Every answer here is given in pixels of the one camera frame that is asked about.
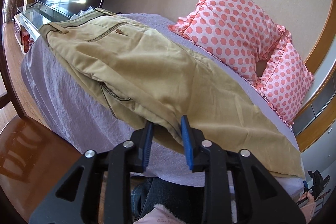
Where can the khaki pants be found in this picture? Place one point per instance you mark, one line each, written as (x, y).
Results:
(140, 75)

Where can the large polka dot pillow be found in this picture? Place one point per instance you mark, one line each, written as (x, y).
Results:
(239, 33)

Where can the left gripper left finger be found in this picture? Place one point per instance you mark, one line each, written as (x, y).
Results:
(98, 181)

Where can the wooden door frame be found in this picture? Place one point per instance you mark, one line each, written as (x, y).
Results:
(321, 62)

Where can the lavender bed sheet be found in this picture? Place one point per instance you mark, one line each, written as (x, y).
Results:
(79, 119)

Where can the pink fuzzy sleeve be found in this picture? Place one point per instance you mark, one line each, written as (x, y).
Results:
(159, 215)

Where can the blue jeans leg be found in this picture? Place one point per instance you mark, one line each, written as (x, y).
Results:
(185, 202)

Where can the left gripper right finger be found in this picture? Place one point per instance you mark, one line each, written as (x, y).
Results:
(259, 197)

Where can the glass tv stand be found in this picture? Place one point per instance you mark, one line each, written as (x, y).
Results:
(30, 17)

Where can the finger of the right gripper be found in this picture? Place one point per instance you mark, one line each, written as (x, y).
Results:
(305, 184)

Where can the person's right hand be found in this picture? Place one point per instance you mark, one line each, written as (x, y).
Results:
(308, 209)

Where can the small polka dot pillow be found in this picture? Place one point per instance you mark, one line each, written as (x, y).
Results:
(286, 80)

